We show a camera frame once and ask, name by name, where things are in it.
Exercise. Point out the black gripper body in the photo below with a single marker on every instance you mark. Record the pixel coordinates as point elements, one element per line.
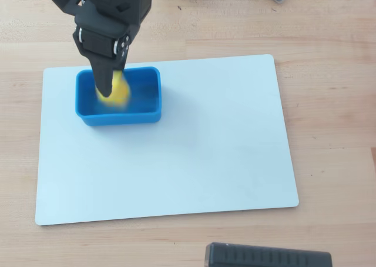
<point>98,44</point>

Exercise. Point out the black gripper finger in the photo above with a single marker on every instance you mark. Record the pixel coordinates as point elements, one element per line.
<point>122,64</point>
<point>103,78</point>

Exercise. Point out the yellow cube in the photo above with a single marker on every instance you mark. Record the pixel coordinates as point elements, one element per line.
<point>117,92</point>

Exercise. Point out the blue rectangular bin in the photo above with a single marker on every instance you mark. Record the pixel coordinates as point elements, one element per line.
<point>123,118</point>

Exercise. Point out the white rectangular mat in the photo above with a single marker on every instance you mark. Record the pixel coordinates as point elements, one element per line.
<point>191,161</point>

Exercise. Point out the black ribbed box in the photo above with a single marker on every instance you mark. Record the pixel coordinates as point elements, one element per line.
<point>264,256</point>

